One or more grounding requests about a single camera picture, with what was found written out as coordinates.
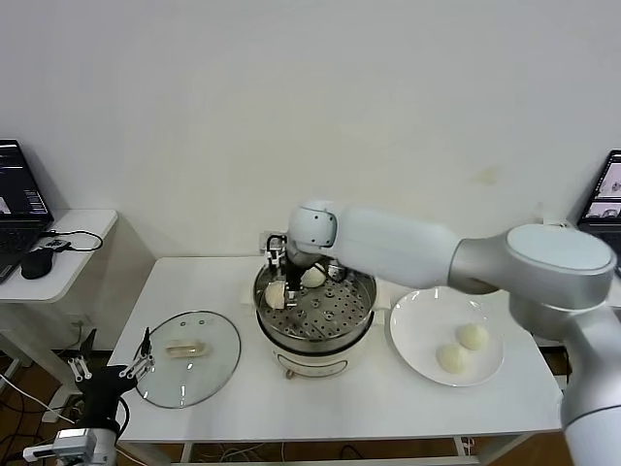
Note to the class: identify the white main table frame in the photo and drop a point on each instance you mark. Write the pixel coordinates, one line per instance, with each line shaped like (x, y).
(186, 454)

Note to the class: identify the white round plate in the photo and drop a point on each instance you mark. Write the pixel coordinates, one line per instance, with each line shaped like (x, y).
(412, 308)

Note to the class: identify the grey laptop bright screen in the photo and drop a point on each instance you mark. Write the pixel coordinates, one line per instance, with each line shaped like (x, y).
(604, 194)

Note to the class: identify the small black usb hub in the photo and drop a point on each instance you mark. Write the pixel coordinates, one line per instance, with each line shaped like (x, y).
(55, 245)

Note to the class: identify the stainless steel steamer basket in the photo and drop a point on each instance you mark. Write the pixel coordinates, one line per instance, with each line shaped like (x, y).
(339, 310)

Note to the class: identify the white floor power strip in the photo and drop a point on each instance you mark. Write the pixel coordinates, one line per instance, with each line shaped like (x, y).
(53, 416)

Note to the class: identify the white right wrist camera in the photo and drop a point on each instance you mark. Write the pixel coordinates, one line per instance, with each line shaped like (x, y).
(275, 250)

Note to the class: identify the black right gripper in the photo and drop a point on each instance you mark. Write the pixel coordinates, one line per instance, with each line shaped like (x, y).
(293, 259)

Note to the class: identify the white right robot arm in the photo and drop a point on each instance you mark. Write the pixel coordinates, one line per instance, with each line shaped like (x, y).
(398, 247)

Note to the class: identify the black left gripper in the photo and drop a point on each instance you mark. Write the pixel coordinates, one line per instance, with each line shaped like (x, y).
(99, 393)

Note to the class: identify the white wall socket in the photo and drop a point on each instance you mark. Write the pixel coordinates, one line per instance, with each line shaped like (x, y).
(80, 321)

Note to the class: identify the black computer mouse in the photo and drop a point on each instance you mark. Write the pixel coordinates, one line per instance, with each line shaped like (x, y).
(35, 264)

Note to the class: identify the small white labelled box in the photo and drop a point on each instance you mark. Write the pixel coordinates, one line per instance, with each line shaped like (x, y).
(558, 223)

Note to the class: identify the cream electric cooker pot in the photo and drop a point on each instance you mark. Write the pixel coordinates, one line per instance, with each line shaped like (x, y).
(315, 361)

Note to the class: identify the white steamed baozi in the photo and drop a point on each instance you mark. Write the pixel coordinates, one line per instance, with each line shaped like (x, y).
(314, 278)
(451, 359)
(274, 294)
(473, 336)

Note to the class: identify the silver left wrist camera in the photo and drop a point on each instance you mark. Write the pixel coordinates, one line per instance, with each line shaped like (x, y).
(73, 444)

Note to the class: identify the glass pot lid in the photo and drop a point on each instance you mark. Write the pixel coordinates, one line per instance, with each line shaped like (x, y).
(186, 350)

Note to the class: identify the white side table with mouse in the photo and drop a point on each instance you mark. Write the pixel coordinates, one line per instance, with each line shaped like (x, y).
(73, 272)

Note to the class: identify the black laptop dark screen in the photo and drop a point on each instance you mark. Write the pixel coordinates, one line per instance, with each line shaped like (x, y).
(19, 184)

